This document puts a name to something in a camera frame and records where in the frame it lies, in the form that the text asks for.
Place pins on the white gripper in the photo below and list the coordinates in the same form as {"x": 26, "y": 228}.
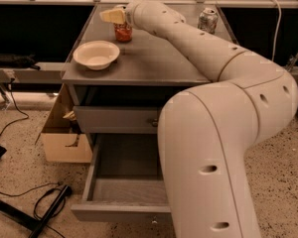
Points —
{"x": 129, "y": 14}

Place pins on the red coke can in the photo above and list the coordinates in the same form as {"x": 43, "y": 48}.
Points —
{"x": 122, "y": 30}

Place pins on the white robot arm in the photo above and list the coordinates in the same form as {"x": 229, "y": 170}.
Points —
{"x": 204, "y": 131}

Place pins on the grey drawer cabinet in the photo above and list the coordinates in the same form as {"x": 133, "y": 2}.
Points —
{"x": 146, "y": 73}

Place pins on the crushed silver soda can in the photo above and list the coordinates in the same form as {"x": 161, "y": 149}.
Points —
{"x": 208, "y": 20}

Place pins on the closed grey upper drawer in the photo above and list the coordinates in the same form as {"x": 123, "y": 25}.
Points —
{"x": 123, "y": 120}

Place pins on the open grey lower drawer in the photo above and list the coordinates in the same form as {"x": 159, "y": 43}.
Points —
{"x": 124, "y": 182}

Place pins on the white bowl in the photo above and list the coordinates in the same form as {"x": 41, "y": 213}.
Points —
{"x": 96, "y": 55}

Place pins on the cardboard box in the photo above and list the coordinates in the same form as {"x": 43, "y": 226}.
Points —
{"x": 63, "y": 141}

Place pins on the black floor stand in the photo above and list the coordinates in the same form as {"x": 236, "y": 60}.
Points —
{"x": 37, "y": 224}

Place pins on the black object on rail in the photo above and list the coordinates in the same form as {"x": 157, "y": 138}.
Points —
{"x": 17, "y": 61}

